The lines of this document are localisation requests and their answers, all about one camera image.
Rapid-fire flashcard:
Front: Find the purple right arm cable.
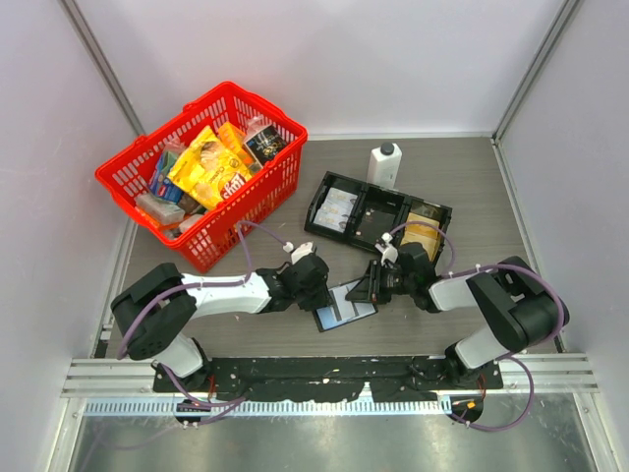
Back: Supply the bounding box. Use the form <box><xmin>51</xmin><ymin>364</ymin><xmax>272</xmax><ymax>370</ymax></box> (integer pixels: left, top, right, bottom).
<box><xmin>380</xmin><ymin>220</ymin><xmax>569</xmax><ymax>432</ymax></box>

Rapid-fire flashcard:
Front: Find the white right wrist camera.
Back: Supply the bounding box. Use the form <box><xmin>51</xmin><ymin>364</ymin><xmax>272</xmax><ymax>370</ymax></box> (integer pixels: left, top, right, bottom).
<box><xmin>374</xmin><ymin>232</ymin><xmax>398</xmax><ymax>266</ymax></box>

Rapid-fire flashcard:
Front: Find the black VIP card upper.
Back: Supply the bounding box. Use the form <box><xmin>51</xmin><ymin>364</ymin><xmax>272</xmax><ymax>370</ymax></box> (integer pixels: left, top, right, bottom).
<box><xmin>356</xmin><ymin>208</ymin><xmax>395</xmax><ymax>245</ymax></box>

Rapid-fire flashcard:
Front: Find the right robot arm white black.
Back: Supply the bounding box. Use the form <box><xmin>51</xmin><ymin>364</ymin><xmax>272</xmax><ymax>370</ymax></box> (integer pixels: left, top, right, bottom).
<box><xmin>346</xmin><ymin>242</ymin><xmax>570</xmax><ymax>388</ymax></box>

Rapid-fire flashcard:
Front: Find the gold card bottom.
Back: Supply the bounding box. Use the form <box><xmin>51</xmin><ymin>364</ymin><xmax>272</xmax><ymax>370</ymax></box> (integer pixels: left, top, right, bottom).
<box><xmin>401</xmin><ymin>226</ymin><xmax>440</xmax><ymax>263</ymax></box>

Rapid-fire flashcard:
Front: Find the aluminium frame profile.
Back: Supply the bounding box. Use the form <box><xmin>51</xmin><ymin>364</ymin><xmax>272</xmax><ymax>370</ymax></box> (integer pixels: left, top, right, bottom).
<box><xmin>58</xmin><ymin>0</ymin><xmax>145</xmax><ymax>136</ymax></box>
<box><xmin>491</xmin><ymin>0</ymin><xmax>582</xmax><ymax>145</ymax></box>

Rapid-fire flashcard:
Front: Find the black three-compartment card tray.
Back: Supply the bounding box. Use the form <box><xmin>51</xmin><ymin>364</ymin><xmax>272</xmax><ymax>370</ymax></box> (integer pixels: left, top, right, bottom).
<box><xmin>304</xmin><ymin>172</ymin><xmax>452</xmax><ymax>263</ymax></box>

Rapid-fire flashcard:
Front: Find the gold card top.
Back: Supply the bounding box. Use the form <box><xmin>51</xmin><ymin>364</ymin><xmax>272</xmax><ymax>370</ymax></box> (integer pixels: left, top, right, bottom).
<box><xmin>405</xmin><ymin>212</ymin><xmax>439</xmax><ymax>238</ymax></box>

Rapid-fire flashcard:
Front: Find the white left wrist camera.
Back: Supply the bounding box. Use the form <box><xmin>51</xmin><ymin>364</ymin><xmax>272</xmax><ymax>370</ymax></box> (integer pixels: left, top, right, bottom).
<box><xmin>290</xmin><ymin>242</ymin><xmax>316</xmax><ymax>265</ymax></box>

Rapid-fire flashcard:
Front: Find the white slotted cable duct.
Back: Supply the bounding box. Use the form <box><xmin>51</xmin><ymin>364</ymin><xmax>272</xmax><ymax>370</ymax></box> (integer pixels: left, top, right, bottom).
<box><xmin>84</xmin><ymin>396</ymin><xmax>452</xmax><ymax>417</ymax></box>

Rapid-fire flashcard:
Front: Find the white VIP card bottom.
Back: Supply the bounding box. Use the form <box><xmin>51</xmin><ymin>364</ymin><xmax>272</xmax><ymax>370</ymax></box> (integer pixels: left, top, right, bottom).
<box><xmin>314</xmin><ymin>211</ymin><xmax>348</xmax><ymax>233</ymax></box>

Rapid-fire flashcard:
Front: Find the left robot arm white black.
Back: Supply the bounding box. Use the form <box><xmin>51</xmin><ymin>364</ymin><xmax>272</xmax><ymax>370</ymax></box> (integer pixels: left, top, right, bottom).
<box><xmin>111</xmin><ymin>247</ymin><xmax>330</xmax><ymax>391</ymax></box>

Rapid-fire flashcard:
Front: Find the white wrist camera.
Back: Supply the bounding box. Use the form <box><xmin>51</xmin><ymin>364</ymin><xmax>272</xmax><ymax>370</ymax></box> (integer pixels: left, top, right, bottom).
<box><xmin>290</xmin><ymin>242</ymin><xmax>316</xmax><ymax>265</ymax></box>
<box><xmin>374</xmin><ymin>232</ymin><xmax>398</xmax><ymax>266</ymax></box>

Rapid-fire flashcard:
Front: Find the white bottle black cap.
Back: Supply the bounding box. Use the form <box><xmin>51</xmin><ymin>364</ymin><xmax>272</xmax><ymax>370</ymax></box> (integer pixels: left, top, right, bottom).
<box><xmin>367</xmin><ymin>142</ymin><xmax>402</xmax><ymax>190</ymax></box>

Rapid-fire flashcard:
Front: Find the clear plastic wrapped pack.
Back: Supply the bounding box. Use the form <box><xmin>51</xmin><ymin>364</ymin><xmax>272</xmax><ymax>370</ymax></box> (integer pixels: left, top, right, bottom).
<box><xmin>135</xmin><ymin>193</ymin><xmax>186</xmax><ymax>225</ymax></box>

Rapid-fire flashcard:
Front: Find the gold card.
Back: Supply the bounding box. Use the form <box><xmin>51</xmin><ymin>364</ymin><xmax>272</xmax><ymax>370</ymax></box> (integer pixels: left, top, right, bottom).
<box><xmin>401</xmin><ymin>226</ymin><xmax>440</xmax><ymax>263</ymax></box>
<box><xmin>405</xmin><ymin>212</ymin><xmax>439</xmax><ymax>238</ymax></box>

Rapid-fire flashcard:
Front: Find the aluminium frame profile left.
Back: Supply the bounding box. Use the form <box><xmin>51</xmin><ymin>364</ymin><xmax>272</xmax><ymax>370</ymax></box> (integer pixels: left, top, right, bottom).
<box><xmin>58</xmin><ymin>0</ymin><xmax>145</xmax><ymax>136</ymax></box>

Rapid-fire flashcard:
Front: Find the black gold patterned box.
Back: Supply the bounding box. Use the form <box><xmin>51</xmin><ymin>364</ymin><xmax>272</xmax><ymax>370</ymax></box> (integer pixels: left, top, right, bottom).
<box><xmin>244</xmin><ymin>124</ymin><xmax>287</xmax><ymax>166</ymax></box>

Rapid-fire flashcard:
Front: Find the blue green snack pack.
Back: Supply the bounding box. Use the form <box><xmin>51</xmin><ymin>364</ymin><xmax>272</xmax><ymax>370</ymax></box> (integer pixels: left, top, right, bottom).
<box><xmin>148</xmin><ymin>150</ymin><xmax>183</xmax><ymax>204</ymax></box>

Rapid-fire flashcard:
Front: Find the aluminium frame profile right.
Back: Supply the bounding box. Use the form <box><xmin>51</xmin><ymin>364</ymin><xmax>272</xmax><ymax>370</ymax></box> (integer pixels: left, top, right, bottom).
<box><xmin>491</xmin><ymin>0</ymin><xmax>582</xmax><ymax>145</ymax></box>

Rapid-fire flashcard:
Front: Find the white VIP card top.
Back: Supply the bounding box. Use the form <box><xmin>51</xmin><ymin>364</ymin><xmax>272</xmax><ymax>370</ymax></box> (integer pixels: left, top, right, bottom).
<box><xmin>325</xmin><ymin>188</ymin><xmax>358</xmax><ymax>207</ymax></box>

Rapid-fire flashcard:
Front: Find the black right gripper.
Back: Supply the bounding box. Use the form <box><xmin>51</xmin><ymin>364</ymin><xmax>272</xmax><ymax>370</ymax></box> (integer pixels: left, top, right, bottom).
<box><xmin>346</xmin><ymin>259</ymin><xmax>416</xmax><ymax>304</ymax></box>

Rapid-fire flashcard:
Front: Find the orange snack box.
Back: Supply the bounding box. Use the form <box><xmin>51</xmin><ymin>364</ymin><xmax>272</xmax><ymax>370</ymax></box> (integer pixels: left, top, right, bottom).
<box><xmin>217</xmin><ymin>122</ymin><xmax>248</xmax><ymax>159</ymax></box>

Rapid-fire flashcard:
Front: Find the black leather card holder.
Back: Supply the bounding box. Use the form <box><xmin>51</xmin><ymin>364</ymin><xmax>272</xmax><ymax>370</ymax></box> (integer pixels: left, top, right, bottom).
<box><xmin>313</xmin><ymin>279</ymin><xmax>369</xmax><ymax>332</ymax></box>

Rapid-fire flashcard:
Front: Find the red plastic shopping basket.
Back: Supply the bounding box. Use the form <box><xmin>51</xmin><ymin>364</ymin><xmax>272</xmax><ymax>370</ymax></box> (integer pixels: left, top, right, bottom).
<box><xmin>95</xmin><ymin>82</ymin><xmax>308</xmax><ymax>273</ymax></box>

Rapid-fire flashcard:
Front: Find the yellow snack bag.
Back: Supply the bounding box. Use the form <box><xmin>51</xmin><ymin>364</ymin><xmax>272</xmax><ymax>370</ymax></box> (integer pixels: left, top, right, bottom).
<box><xmin>168</xmin><ymin>126</ymin><xmax>253</xmax><ymax>210</ymax></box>

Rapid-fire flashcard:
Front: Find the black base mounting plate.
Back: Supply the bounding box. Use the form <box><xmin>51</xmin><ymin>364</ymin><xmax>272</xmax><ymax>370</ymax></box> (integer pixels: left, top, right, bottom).
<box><xmin>179</xmin><ymin>356</ymin><xmax>503</xmax><ymax>403</ymax></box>

